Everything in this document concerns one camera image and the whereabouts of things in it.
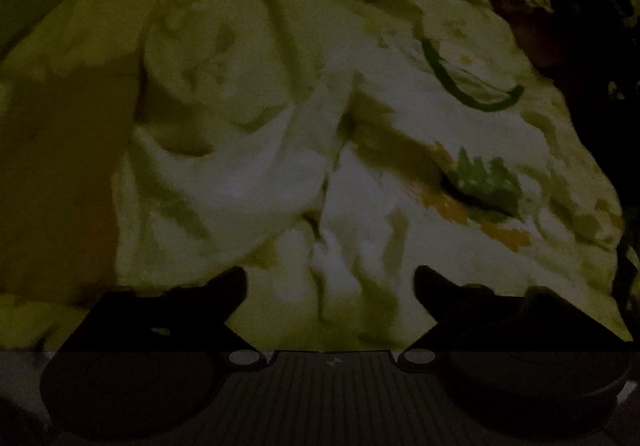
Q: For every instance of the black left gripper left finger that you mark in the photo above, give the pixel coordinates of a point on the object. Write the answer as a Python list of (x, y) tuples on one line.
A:
[(188, 322)]

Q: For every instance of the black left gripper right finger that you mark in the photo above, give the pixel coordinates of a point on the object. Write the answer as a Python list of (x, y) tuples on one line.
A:
[(539, 334)]

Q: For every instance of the white small garment green trim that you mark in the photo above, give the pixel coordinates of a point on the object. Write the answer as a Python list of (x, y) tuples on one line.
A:
[(331, 146)]

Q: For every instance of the dark clothes pile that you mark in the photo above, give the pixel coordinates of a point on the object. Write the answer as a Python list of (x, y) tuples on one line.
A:
[(589, 49)]

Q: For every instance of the floral bed sheet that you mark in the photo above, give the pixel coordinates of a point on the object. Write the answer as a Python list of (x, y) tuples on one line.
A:
[(70, 96)]

